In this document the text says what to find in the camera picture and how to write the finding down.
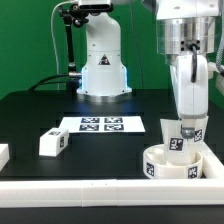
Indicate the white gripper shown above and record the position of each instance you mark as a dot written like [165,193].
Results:
[191,98]

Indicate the white camera on mount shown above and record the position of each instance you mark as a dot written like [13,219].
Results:
[95,5]

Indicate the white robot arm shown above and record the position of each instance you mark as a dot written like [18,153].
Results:
[185,35]

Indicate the white front fence bar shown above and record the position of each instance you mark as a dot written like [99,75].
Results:
[91,193]

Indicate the white round stool seat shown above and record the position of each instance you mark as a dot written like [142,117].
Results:
[156,166]

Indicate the white left fence bar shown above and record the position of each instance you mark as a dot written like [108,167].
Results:
[4,155]

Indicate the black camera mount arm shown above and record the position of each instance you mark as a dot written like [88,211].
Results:
[72,17]

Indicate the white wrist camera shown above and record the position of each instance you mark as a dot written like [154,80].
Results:
[220,83]

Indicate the white marker sheet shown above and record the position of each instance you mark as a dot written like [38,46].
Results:
[108,124]

